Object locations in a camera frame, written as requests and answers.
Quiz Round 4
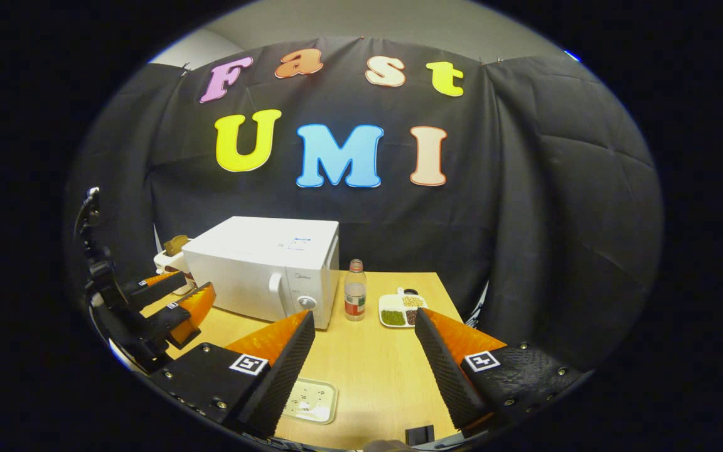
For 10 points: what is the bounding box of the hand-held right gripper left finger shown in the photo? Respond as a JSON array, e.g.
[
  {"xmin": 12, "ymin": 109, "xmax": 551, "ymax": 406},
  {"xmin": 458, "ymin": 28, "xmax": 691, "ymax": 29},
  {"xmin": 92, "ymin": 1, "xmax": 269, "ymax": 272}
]
[{"xmin": 148, "ymin": 309, "xmax": 316, "ymax": 440}]

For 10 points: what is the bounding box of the clear bottle with red label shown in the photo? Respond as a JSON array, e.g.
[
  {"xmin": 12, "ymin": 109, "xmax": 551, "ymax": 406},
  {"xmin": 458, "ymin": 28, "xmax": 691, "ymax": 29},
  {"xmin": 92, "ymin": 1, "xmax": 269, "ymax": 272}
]
[{"xmin": 344, "ymin": 259, "xmax": 367, "ymax": 322}]

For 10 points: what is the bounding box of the white microwave oven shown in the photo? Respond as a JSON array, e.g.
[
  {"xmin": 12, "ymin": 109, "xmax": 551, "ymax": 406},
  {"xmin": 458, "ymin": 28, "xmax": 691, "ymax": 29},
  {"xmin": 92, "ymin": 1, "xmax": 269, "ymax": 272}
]
[{"xmin": 182, "ymin": 216, "xmax": 340, "ymax": 330}]

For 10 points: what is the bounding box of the black backdrop cloth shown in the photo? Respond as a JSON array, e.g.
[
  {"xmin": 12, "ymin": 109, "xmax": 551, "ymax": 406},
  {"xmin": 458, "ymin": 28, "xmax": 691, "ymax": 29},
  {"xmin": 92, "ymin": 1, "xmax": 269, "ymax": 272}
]
[{"xmin": 67, "ymin": 36, "xmax": 663, "ymax": 371}]

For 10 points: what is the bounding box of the white toaster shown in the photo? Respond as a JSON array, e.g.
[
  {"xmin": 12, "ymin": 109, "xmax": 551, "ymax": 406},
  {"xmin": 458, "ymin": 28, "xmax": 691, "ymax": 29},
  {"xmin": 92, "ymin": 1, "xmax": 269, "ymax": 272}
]
[{"xmin": 153, "ymin": 235, "xmax": 193, "ymax": 277}]

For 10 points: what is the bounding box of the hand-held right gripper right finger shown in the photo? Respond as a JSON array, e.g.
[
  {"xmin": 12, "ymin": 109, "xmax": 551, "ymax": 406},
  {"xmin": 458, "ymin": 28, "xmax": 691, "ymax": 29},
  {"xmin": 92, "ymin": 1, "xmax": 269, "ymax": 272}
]
[{"xmin": 414, "ymin": 308, "xmax": 585, "ymax": 434}]

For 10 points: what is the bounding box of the white square tray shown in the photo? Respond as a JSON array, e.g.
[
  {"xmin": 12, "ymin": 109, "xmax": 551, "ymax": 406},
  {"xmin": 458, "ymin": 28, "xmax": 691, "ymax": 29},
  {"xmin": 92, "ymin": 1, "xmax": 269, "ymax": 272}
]
[{"xmin": 280, "ymin": 377, "xmax": 338, "ymax": 426}]

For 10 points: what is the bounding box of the white divided dish with beans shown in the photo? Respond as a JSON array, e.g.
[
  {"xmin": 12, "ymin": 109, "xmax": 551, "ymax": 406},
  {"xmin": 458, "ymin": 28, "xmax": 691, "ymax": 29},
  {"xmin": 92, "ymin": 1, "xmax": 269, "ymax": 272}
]
[{"xmin": 378, "ymin": 288, "xmax": 428, "ymax": 328}]

